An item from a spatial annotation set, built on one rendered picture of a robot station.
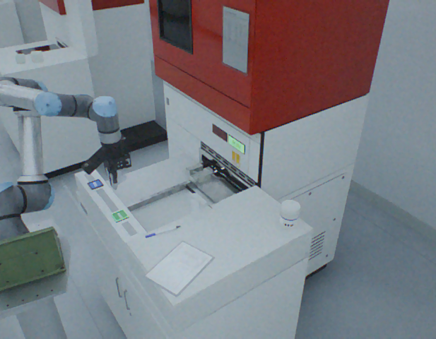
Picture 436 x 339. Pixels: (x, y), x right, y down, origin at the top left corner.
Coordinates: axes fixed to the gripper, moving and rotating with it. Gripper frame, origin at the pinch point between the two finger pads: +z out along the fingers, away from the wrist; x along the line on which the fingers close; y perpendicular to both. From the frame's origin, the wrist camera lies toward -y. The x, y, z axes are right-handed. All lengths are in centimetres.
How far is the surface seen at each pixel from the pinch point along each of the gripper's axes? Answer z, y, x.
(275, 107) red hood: -21, 66, -15
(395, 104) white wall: 27, 207, 15
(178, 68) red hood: -23, 54, 40
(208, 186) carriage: 23, 47, 5
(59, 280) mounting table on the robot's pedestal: 28.8, -28.2, -4.8
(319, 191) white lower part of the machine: 37, 102, -15
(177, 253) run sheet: 14.0, 8.7, -31.2
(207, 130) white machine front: 4, 59, 23
